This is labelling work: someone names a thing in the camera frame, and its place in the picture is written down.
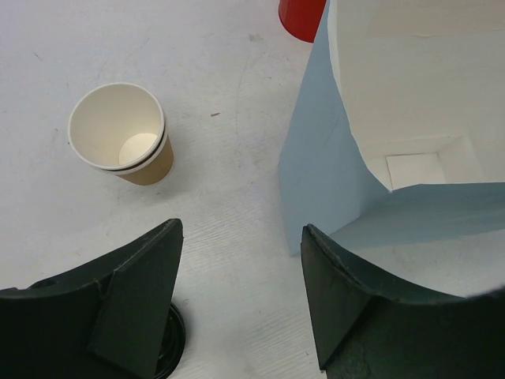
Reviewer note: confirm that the light blue paper bag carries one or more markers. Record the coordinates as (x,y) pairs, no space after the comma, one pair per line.
(397,137)

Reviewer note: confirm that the stacked black cup lids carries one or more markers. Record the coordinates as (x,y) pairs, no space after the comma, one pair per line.
(173,344)

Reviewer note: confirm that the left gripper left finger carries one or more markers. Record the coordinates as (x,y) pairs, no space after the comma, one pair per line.
(103,319)

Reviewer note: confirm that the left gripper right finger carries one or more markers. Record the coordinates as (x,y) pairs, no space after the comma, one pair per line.
(369,323)

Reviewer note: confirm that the stacked brown paper cups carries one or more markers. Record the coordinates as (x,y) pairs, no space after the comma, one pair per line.
(120,129)

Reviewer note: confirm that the red ribbed cylinder holder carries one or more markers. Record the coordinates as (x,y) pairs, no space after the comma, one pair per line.
(301,18)

